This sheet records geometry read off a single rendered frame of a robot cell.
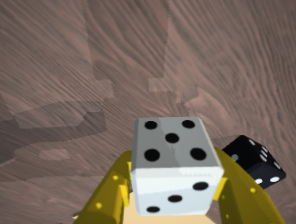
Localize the white die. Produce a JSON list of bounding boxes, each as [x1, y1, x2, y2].
[[130, 116, 224, 216]]

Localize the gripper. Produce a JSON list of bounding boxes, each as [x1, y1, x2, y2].
[[73, 146, 285, 224]]

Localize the black die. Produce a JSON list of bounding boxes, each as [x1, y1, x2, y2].
[[222, 135, 286, 189]]

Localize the tan mat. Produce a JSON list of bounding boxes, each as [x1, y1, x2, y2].
[[123, 189, 218, 224]]

